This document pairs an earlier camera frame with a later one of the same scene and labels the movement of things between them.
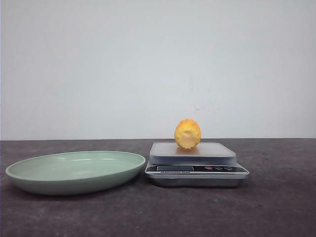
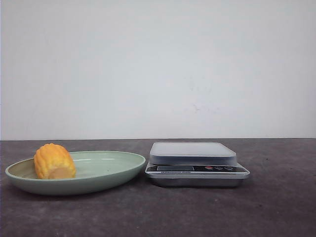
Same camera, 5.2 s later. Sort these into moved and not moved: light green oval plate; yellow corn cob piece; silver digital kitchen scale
Moved: yellow corn cob piece
Not moved: light green oval plate; silver digital kitchen scale
